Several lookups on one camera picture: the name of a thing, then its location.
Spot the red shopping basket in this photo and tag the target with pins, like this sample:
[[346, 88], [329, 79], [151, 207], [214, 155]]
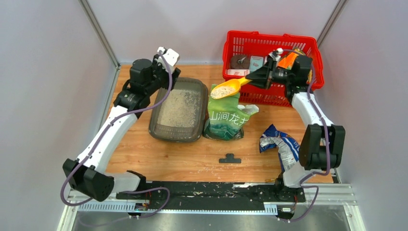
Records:
[[256, 44]]

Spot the orange box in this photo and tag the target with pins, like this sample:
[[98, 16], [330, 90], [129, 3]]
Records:
[[288, 60]]

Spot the black bag clip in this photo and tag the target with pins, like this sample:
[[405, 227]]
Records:
[[230, 159]]

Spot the pink flat box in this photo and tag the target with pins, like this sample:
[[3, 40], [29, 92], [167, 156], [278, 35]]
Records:
[[238, 72]]

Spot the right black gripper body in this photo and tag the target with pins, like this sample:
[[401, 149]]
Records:
[[274, 75]]

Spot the grey litter box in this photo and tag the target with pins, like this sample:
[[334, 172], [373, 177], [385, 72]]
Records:
[[180, 118]]

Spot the teal small box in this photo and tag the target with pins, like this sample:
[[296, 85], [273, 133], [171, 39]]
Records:
[[256, 62]]

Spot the yellow plastic scoop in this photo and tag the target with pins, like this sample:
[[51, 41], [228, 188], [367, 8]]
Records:
[[228, 88]]

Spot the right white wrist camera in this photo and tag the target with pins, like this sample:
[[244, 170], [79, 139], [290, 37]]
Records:
[[276, 54]]

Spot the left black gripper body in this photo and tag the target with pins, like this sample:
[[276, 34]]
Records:
[[161, 76]]

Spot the brown round item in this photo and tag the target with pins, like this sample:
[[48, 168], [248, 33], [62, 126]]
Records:
[[240, 61]]

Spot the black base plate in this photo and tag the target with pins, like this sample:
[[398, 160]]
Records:
[[185, 195]]

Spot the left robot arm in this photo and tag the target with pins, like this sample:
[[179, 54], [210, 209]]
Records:
[[149, 84]]

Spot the aluminium rail frame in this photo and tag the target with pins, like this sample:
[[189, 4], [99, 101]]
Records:
[[320, 194]]

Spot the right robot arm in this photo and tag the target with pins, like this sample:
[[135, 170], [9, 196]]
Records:
[[322, 145]]

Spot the blue crumpled bag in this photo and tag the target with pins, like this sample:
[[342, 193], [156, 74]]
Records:
[[288, 147]]

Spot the green litter bag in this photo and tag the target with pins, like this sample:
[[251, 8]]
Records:
[[226, 118]]

